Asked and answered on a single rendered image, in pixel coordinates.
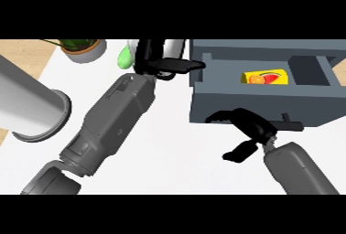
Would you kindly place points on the large grey cylinder appliance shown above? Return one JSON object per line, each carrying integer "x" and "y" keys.
{"x": 27, "y": 103}

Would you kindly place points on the potted plant in grey pot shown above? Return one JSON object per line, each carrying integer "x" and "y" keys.
{"x": 83, "y": 48}

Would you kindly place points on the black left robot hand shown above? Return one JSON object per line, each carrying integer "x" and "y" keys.
{"x": 151, "y": 65}

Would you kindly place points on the pale green bottle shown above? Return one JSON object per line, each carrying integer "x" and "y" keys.
{"x": 124, "y": 58}

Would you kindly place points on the silver white cup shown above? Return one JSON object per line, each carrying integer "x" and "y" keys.
{"x": 174, "y": 48}

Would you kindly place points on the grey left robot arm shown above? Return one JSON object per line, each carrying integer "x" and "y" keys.
{"x": 114, "y": 115}

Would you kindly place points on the grey-blue drawer front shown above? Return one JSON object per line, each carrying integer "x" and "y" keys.
{"x": 297, "y": 105}

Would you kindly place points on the grey-blue open drawer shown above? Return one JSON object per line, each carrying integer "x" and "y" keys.
{"x": 225, "y": 71}

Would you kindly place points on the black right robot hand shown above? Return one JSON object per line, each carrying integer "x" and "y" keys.
{"x": 251, "y": 125}

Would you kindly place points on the yellow fruit juice box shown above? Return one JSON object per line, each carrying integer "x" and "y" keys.
{"x": 266, "y": 77}

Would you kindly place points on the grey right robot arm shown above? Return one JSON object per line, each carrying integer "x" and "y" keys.
{"x": 294, "y": 170}

